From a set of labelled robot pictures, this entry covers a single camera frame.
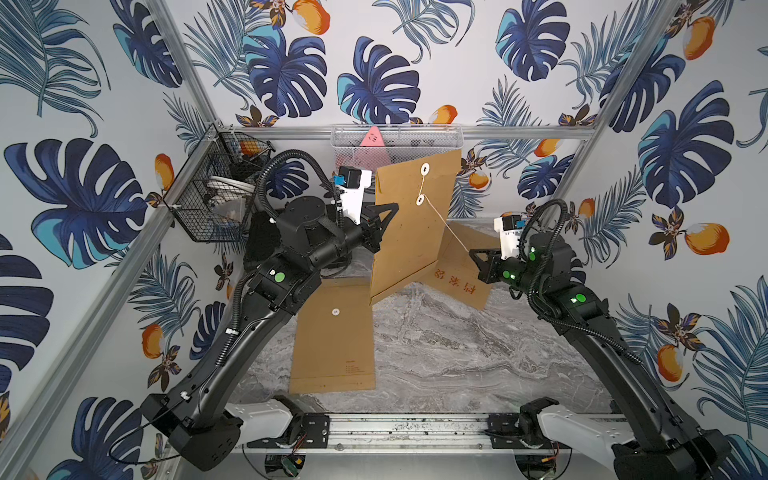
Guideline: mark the clear white mesh wall basket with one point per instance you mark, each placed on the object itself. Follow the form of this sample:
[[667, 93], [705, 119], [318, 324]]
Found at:
[[403, 142]]

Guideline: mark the black plastic tool case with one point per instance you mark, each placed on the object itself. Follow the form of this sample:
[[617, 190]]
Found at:
[[262, 240]]

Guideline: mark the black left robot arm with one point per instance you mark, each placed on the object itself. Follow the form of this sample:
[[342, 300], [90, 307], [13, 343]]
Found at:
[[193, 415]]

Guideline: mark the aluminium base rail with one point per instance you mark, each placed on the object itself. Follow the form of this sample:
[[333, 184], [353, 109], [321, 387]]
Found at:
[[420, 432]]

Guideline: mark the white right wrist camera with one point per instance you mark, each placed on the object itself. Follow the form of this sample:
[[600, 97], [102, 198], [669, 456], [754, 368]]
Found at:
[[509, 228]]

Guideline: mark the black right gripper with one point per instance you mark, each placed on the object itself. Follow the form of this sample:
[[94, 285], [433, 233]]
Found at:
[[489, 266]]

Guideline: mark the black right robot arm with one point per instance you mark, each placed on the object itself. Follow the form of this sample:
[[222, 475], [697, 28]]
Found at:
[[658, 439]]

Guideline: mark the pink triangle item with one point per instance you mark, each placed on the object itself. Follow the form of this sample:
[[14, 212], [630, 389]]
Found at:
[[372, 153]]

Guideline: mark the brown kraft file bag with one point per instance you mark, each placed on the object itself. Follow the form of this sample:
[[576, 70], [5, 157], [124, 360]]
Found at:
[[334, 344], [423, 189], [455, 273]]

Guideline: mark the black wire basket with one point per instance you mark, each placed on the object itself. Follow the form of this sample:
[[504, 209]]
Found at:
[[216, 199]]

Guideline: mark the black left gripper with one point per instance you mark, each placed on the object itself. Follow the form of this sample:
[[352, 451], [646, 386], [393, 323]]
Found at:
[[370, 229]]

